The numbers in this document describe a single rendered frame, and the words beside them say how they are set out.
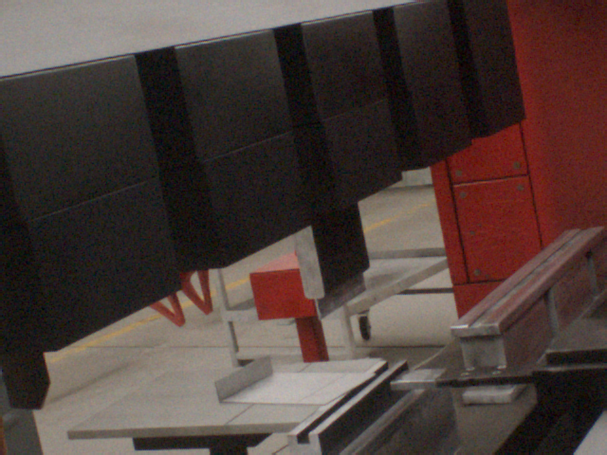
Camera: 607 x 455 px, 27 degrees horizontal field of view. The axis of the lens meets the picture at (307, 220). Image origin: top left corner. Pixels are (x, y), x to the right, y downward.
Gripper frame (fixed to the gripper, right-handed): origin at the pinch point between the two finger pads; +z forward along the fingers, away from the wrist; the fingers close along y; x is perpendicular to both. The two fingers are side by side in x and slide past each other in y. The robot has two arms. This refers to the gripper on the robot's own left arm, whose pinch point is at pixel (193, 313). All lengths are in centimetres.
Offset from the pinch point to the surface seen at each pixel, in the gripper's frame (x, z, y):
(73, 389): 336, -59, 233
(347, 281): -49, 13, -27
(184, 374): -20.5, 10.0, -25.3
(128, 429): -27, 13, -40
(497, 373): -55, 27, -25
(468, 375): -53, 26, -25
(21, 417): 206, -33, 111
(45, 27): -70, -6, -65
